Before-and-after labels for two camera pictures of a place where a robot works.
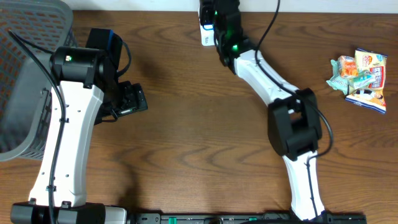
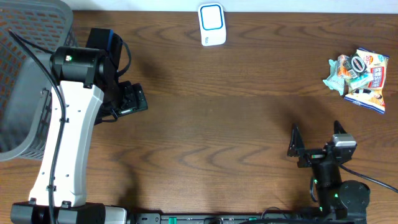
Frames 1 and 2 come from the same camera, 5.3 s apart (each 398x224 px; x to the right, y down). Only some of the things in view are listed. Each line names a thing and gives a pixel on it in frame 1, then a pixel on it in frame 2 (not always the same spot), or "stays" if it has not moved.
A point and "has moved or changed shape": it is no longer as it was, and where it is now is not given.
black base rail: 242,218 stays
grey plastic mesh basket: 30,30 stays
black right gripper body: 206,15 → 313,156
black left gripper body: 128,102 stays
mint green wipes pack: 338,83 has moved or changed shape
